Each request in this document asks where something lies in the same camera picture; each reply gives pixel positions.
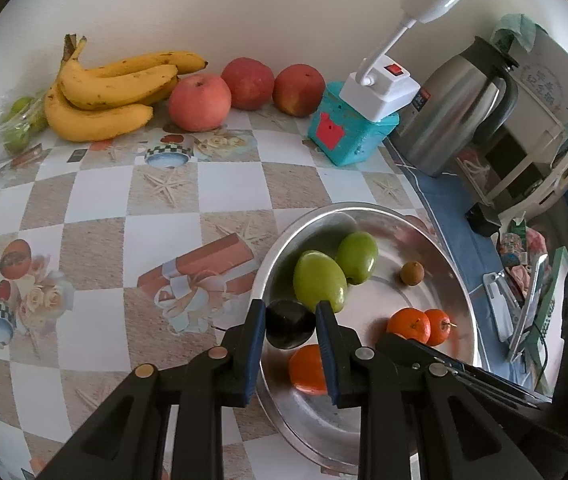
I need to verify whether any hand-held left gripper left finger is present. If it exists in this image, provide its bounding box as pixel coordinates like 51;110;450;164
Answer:
34;299;267;480

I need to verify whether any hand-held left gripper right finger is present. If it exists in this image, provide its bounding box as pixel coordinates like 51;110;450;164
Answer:
315;300;539;480

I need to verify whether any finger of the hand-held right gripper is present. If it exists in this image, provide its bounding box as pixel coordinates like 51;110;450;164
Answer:
378;332;553;411

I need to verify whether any orange mandarin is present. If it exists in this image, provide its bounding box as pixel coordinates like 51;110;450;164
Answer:
387;308;432;343
424;308;452;347
288;344;329;395

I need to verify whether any dark cherry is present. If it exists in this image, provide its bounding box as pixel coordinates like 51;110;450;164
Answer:
265;300;316;350

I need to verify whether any brown longan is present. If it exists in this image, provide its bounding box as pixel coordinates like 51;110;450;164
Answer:
400;260;425;286

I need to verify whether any green jujube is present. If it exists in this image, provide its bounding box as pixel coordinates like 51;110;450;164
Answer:
335;231;379;286
293;251;349;314

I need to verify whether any round steel plate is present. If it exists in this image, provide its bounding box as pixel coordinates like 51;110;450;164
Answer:
251;202;479;476

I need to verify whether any smartphone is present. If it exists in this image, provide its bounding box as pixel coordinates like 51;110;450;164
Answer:
506;254;549;363

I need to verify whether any white phone stand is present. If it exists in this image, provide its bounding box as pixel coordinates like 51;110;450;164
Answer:
482;271;522;343

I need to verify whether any floral patterned bag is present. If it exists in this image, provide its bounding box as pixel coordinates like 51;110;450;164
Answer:
498;220;547;281

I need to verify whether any black power adapter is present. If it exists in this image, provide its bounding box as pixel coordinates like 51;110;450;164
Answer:
465;202;502;237

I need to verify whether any checked printed tablecloth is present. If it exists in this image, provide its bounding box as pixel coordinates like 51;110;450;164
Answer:
0;105;519;480

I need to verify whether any teal plastic box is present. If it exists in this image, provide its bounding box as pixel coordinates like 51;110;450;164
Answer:
308;81;401;167

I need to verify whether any steel thermos jug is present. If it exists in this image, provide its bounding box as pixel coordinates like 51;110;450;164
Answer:
395;35;520;178

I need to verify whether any pink apple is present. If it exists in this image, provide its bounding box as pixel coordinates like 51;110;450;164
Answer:
167;73;233;132

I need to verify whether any red apple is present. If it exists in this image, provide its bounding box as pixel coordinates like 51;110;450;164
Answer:
221;57;275;111
272;64;327;118

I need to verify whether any white printed box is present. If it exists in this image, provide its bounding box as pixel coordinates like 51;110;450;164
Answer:
494;12;568;201

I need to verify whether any yellow banana bunch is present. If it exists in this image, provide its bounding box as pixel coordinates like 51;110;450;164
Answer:
44;34;209;142

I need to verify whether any clear bag of green fruit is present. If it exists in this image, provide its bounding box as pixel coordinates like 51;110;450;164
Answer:
0;87;52;156

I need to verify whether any green cloth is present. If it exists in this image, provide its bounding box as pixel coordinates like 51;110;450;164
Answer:
491;12;539;53

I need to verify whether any white switch box with cable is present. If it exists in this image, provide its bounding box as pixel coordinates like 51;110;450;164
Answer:
339;0;504;123

